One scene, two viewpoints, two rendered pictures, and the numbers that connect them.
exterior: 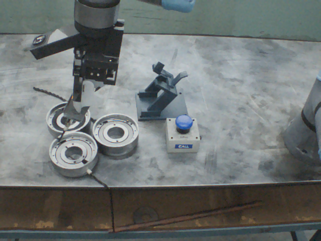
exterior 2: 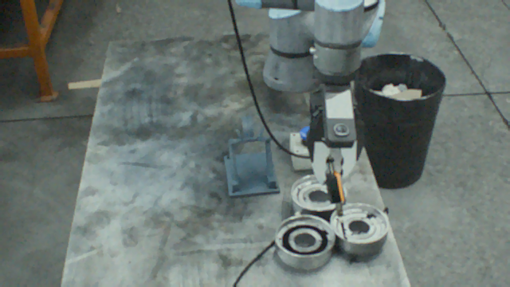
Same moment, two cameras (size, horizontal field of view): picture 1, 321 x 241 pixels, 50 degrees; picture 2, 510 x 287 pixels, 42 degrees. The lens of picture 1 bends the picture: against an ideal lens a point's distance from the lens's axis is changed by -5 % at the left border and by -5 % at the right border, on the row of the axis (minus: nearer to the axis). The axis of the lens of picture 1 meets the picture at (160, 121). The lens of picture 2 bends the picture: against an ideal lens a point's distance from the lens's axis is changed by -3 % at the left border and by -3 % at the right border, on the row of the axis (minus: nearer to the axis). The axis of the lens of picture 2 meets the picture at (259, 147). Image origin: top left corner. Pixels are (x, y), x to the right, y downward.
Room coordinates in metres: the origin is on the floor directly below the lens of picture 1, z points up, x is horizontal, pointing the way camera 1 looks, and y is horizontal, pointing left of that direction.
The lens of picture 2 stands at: (0.62, 1.08, 1.67)
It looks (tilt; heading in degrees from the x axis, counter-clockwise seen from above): 37 degrees down; 273
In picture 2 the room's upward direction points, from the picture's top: 1 degrees counter-clockwise
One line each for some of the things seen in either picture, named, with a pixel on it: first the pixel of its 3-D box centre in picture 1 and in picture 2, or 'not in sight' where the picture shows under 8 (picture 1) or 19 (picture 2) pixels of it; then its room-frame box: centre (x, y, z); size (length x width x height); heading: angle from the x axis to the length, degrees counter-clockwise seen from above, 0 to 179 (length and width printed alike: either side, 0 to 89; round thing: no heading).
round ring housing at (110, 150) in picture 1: (116, 135); (318, 199); (0.56, 0.10, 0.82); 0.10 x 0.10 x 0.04
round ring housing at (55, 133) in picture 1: (68, 122); (304, 243); (0.59, 0.22, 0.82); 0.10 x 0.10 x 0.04
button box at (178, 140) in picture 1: (184, 135); (308, 148); (0.58, -0.06, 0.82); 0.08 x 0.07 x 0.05; 97
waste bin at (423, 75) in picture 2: not in sight; (394, 123); (0.23, -1.04, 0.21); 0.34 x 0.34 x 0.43
